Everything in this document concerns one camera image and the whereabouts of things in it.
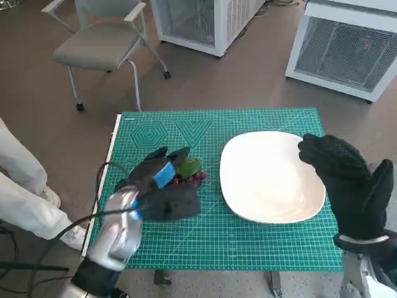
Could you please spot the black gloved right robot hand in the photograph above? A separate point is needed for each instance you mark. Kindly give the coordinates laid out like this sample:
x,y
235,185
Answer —
x,y
350,186

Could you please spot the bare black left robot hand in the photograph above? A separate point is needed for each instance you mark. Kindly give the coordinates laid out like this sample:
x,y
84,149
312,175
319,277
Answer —
x,y
145,174

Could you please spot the red toy grape bunch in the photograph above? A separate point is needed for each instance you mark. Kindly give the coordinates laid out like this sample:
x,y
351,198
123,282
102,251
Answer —
x,y
190,166

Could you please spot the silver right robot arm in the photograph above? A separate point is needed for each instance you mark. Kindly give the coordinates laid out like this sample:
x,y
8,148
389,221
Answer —
x,y
353,270

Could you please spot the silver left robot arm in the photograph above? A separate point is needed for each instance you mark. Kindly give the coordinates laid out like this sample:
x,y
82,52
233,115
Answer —
x,y
121,229

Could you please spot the white plate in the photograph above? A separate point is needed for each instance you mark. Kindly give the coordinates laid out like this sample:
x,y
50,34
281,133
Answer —
x,y
263,177

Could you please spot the green cutting mat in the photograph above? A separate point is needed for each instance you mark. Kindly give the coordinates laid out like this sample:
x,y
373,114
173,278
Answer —
x,y
217,242

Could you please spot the white mesh cabinet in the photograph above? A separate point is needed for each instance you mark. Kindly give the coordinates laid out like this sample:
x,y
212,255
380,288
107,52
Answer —
x,y
218,31
341,52

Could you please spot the grey chair with armrests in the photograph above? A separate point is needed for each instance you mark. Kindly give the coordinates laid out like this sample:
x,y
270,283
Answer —
x,y
93,46

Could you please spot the black stand rod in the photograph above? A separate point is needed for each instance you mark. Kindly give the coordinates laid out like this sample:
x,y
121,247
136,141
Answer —
x,y
37,267

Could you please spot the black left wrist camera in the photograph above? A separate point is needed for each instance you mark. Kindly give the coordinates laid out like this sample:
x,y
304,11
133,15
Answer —
x,y
180,201

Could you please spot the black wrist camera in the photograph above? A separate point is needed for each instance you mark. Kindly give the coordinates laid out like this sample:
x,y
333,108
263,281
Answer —
x,y
180,201
387,267

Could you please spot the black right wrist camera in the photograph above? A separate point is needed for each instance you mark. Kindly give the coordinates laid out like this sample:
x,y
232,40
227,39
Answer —
x,y
387,267

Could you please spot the metal table leg bracket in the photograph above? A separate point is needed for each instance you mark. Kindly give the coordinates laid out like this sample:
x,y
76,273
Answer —
x,y
275,284
162,277

